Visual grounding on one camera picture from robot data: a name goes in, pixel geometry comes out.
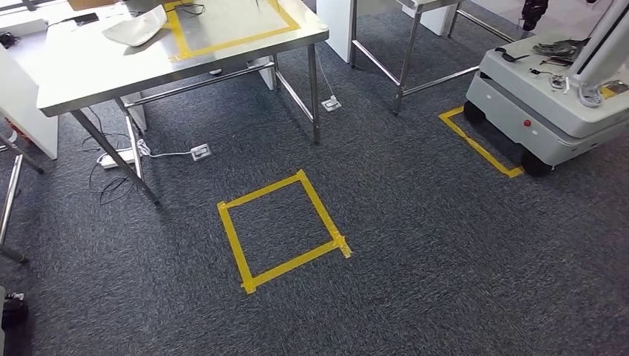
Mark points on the white plastic shell part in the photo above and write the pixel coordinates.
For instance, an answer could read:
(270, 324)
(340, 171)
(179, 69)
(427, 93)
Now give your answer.
(135, 29)

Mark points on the steel workbench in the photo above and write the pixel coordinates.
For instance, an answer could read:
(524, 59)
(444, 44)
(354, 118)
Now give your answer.
(422, 4)
(98, 73)

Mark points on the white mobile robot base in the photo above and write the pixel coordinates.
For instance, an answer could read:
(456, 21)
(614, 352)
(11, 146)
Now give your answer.
(540, 98)

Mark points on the steel frame legs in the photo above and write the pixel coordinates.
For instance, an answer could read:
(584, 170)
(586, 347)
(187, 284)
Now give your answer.
(11, 196)

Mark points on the grey floor socket box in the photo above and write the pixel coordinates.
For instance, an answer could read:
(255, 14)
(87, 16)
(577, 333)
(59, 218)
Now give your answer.
(201, 152)
(331, 104)

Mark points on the black power adapter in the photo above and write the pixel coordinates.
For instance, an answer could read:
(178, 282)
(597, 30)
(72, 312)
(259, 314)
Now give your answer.
(86, 18)

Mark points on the black curved tool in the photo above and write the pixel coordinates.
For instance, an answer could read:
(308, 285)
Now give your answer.
(508, 56)

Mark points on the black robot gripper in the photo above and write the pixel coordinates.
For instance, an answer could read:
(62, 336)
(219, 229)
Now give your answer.
(533, 12)

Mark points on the white power strip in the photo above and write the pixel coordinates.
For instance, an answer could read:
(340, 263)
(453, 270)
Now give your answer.
(118, 158)

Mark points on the white cabinet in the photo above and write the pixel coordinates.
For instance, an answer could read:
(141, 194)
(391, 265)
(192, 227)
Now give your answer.
(24, 108)

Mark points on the white column panel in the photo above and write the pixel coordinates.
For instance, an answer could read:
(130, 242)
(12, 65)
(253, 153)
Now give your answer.
(334, 24)

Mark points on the grey gloves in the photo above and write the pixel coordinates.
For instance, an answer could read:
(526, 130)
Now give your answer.
(560, 49)

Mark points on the yellow floor tape outline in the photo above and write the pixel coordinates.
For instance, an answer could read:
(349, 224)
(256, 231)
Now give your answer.
(476, 145)
(233, 241)

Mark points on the large yellow tape rectangle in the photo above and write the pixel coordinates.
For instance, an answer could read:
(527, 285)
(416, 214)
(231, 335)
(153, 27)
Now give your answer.
(236, 41)

